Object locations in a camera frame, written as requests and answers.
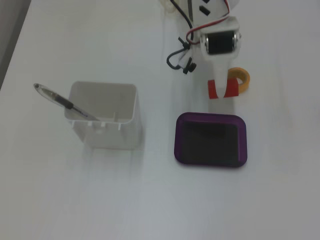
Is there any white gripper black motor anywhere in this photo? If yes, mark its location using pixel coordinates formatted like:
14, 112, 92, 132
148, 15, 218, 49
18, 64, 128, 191
199, 16, 242, 100

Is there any red rectangular cube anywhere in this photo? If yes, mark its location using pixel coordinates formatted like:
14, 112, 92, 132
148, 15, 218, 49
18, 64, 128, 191
207, 78, 240, 100

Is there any white plastic container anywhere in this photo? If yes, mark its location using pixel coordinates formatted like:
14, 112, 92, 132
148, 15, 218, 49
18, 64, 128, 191
63, 80, 140, 150

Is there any yellow masking tape roll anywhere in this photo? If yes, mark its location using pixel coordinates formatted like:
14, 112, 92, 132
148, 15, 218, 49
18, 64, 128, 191
226, 66, 251, 95

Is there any red white wire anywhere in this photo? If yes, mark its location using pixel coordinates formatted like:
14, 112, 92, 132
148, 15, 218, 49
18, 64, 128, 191
185, 0, 231, 46

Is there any purple metal tray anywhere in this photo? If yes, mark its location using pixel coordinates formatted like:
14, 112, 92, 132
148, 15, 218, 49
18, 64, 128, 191
173, 111, 248, 168

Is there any black clear ballpoint pen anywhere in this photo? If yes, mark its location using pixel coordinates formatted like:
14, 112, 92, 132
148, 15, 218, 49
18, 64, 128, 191
33, 82, 101, 121

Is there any black cable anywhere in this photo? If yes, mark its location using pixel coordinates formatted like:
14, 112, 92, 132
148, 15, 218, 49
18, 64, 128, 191
166, 0, 195, 71

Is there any black cable tie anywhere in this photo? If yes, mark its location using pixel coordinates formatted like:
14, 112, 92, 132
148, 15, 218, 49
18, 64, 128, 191
183, 57, 198, 75

